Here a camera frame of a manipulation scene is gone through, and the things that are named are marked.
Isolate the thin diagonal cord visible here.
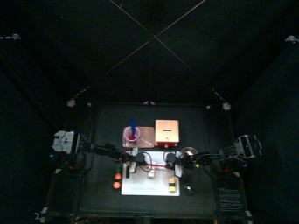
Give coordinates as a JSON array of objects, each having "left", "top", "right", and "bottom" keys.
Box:
[
  {"left": 107, "top": 0, "right": 229, "bottom": 107},
  {"left": 69, "top": 0, "right": 207, "bottom": 103}
]

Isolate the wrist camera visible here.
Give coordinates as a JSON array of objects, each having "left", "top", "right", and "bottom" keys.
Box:
[
  {"left": 164, "top": 152, "right": 176, "bottom": 165},
  {"left": 135, "top": 152, "right": 147, "bottom": 165}
]

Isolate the blue toy utensil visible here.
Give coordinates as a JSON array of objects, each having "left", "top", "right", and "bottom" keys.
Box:
[{"left": 128, "top": 119, "right": 137, "bottom": 138}]

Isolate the red plastic cup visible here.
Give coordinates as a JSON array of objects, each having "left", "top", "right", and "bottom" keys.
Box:
[{"left": 123, "top": 127, "right": 141, "bottom": 143}]

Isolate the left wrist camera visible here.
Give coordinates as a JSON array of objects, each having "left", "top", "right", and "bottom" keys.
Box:
[{"left": 135, "top": 152, "right": 147, "bottom": 165}]

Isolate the wooden box with red side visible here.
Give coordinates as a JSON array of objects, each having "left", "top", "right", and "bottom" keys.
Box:
[{"left": 153, "top": 119, "right": 181, "bottom": 148}]

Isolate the white cutting board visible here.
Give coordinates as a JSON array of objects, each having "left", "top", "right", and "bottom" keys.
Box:
[{"left": 120, "top": 150, "right": 181, "bottom": 197}]

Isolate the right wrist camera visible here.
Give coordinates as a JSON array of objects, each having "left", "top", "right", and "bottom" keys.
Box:
[{"left": 164, "top": 152, "right": 176, "bottom": 165}]

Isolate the black printed label sheet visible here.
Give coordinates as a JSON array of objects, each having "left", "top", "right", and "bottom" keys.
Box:
[{"left": 216, "top": 187, "right": 243, "bottom": 214}]

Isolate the yellow egg sushi toy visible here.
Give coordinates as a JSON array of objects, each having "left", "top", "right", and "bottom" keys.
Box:
[{"left": 167, "top": 177, "right": 177, "bottom": 193}]

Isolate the pink plastic tray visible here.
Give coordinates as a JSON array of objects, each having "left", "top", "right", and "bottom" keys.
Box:
[{"left": 121, "top": 125, "right": 156, "bottom": 149}]

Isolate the clear plastic utensil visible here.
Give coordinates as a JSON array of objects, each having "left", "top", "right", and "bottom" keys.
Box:
[{"left": 139, "top": 138, "right": 155, "bottom": 147}]

